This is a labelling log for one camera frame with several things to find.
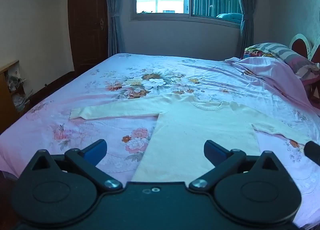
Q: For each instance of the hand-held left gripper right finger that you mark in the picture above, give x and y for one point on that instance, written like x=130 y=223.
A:
x=212 y=152

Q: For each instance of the teal cloth bundle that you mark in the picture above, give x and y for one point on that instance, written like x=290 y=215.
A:
x=228 y=16

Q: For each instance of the dark wooden door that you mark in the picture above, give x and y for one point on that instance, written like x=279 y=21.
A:
x=85 y=20

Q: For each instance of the colourful floral pillow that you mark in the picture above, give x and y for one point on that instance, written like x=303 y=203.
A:
x=252 y=52

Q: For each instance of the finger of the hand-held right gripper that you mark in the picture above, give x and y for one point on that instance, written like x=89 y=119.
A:
x=313 y=152

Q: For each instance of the cream knit sweater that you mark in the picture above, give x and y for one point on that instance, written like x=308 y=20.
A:
x=200 y=130

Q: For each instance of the plain pink blanket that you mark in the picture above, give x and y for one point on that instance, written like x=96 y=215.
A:
x=270 y=75

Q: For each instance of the light wooden shelf unit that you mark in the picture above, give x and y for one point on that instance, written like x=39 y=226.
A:
x=5 y=100

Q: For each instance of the grey striped pillow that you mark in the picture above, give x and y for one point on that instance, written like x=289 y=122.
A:
x=285 y=54

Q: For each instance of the red and white headboard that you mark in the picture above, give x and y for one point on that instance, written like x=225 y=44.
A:
x=300 y=45

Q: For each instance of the bed with floral sheet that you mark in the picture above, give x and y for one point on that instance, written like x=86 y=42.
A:
x=112 y=75

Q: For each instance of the grey curtain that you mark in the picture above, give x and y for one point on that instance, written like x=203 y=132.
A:
x=112 y=7
x=246 y=20

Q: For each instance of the crumpled plastic bag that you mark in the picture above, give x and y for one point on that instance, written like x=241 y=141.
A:
x=21 y=101
x=15 y=81

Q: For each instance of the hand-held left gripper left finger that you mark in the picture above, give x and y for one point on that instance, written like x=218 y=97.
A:
x=96 y=151

